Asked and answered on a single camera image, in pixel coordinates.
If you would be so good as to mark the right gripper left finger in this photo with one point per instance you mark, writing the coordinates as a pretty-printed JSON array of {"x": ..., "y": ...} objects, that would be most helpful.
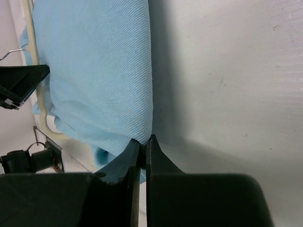
[{"x": 106, "y": 198}]

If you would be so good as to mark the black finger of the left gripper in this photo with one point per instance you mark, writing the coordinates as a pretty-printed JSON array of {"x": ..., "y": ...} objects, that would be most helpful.
[{"x": 17, "y": 83}]

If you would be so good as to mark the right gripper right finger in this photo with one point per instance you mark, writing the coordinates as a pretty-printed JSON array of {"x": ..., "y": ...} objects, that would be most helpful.
[{"x": 177, "y": 199}]

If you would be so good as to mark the cream plastic hanger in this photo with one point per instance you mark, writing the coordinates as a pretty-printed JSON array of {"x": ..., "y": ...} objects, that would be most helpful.
[{"x": 32, "y": 49}]

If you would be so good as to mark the light blue trousers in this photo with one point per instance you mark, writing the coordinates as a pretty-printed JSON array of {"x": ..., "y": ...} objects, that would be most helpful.
[{"x": 99, "y": 89}]

